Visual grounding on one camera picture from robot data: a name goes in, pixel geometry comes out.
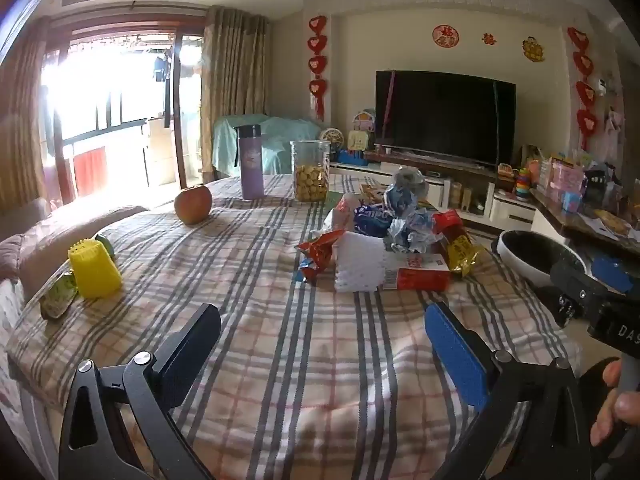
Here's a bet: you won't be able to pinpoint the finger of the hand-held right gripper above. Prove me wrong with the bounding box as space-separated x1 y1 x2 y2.
592 254 640 295
549 252 608 328

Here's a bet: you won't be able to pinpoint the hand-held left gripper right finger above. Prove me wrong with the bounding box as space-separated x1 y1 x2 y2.
424 302 593 480

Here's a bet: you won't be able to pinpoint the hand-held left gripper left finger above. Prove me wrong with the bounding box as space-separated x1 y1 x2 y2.
59 303 222 480

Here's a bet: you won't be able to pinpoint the white round trash bin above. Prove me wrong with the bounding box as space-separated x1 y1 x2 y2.
491 230 591 287

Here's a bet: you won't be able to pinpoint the red and white carton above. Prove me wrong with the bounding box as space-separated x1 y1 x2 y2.
382 252 451 292

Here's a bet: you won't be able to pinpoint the red snack packet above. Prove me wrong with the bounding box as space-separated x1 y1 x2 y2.
431 210 486 278

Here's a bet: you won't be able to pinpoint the silver blue wrapper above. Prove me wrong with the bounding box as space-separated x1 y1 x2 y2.
382 167 428 216
390 210 438 253

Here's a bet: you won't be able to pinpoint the white tissue pack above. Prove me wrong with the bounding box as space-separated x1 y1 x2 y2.
334 232 387 293

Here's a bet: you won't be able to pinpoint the blue plastic wrapper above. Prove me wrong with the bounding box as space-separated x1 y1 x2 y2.
352 205 396 238

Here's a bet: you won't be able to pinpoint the orange red snack wrapper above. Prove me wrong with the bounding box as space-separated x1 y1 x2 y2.
295 230 347 286

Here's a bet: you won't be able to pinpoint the white plastic bag red print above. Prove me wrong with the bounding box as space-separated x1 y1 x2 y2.
322 192 361 233

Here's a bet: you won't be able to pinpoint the person's right hand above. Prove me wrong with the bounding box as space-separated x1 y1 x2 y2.
590 359 640 449

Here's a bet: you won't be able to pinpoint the orange patterned tray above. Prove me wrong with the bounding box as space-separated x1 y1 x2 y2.
595 209 632 234

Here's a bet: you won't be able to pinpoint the marble top coffee table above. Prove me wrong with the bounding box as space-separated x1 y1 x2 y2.
530 187 640 256

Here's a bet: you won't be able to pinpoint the plaid blanket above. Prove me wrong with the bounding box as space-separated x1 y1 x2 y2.
5 174 583 480

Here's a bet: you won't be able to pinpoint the white tv cabinet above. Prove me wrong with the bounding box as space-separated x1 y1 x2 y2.
327 160 538 233

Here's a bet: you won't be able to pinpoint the pink toy box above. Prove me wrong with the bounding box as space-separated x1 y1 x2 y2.
547 157 586 197

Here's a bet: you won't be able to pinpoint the yellow plastic cup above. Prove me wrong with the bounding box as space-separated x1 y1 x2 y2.
68 239 123 300

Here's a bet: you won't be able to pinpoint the pink hanging clothes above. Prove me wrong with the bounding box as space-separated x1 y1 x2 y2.
602 107 626 161

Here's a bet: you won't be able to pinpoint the red apple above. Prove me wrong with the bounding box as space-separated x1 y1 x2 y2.
173 185 213 226

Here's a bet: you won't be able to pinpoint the brown wooden tv riser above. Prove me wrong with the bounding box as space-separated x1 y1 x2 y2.
377 151 497 178

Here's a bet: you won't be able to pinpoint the orange picture book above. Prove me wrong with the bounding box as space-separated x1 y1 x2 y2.
359 183 396 207

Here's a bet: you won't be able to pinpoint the pink sofa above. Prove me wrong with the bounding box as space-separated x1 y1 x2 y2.
0 197 151 281

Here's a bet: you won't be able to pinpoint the purple water bottle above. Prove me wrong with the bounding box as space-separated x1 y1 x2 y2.
234 124 265 201

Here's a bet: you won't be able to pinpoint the black television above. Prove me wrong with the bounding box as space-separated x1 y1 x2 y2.
375 70 517 167

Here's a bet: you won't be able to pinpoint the clear cookie jar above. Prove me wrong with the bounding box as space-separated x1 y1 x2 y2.
290 139 331 204

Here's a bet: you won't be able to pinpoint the teal covered armchair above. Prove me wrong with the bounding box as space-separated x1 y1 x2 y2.
212 115 321 181

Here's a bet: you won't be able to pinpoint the ferris wheel toy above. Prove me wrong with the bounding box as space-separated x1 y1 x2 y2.
320 127 346 153

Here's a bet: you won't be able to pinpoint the brown curtain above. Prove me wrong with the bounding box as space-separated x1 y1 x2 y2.
0 17 51 216

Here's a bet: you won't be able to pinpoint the beige patterned curtain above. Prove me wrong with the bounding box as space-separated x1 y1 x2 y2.
200 5 271 186

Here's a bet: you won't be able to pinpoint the red heart wall hanging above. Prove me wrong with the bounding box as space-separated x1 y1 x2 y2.
567 27 599 151
307 15 328 121

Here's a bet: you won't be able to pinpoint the golden figure wall sticker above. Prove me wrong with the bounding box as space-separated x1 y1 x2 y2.
522 36 546 63

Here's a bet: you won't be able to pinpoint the round red wall sticker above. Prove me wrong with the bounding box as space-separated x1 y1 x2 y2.
432 24 460 49

